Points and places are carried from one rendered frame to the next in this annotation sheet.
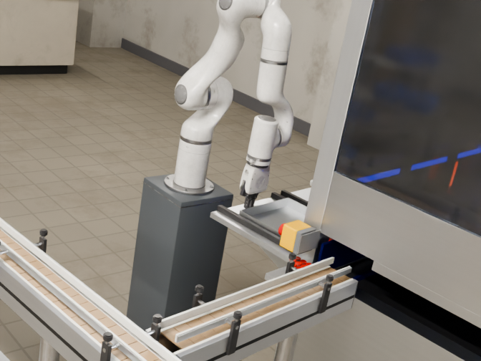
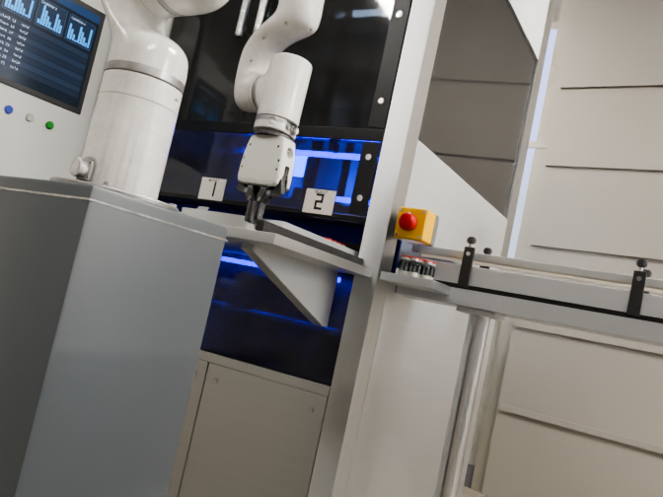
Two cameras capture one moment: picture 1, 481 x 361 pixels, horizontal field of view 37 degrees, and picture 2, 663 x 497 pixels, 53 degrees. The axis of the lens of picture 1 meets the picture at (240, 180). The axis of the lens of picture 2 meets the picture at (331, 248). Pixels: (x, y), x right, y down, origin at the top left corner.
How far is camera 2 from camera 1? 2.90 m
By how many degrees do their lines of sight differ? 102
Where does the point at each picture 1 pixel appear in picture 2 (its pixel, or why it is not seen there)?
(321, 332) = (391, 347)
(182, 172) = (160, 165)
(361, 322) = (417, 311)
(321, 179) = (409, 150)
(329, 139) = (419, 99)
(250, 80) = not seen: outside the picture
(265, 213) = not seen: hidden behind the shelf
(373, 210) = (436, 179)
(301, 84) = not seen: outside the picture
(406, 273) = (445, 240)
